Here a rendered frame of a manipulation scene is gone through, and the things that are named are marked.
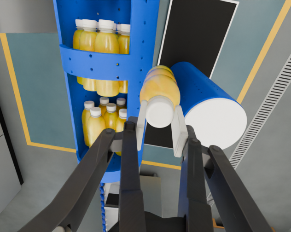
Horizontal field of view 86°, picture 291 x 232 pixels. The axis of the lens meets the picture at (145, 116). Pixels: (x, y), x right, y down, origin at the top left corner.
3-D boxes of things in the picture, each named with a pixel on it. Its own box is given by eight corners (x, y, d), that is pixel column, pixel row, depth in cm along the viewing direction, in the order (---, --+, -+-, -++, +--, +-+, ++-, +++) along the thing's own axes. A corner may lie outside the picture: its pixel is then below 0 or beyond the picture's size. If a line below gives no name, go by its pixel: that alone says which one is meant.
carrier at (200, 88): (161, 71, 145) (174, 96, 156) (169, 115, 68) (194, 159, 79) (189, 55, 137) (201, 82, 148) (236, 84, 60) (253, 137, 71)
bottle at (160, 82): (148, 62, 37) (138, 82, 21) (177, 67, 37) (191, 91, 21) (143, 90, 40) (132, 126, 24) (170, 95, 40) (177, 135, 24)
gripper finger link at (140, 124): (140, 151, 16) (133, 150, 16) (144, 118, 22) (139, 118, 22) (144, 127, 15) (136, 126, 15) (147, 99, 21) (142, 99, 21)
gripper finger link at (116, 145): (131, 156, 14) (100, 152, 14) (137, 127, 19) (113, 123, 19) (133, 143, 14) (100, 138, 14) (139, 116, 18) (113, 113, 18)
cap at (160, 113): (148, 95, 21) (147, 99, 20) (176, 100, 21) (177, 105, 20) (144, 119, 23) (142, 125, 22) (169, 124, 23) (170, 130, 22)
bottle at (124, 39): (137, 89, 57) (142, 32, 48) (129, 95, 51) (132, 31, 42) (120, 85, 59) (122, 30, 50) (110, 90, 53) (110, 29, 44)
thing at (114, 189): (110, 186, 107) (104, 209, 93) (110, 182, 105) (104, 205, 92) (125, 188, 107) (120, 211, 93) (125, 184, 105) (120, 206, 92)
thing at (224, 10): (142, 136, 200) (141, 144, 186) (171, -8, 128) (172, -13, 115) (181, 143, 202) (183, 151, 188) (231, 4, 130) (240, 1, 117)
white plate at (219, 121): (171, 117, 67) (170, 115, 68) (195, 159, 77) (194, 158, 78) (236, 86, 59) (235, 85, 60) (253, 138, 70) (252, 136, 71)
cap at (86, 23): (82, 26, 46) (81, 19, 45) (96, 27, 47) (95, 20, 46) (83, 26, 43) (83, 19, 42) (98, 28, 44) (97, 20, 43)
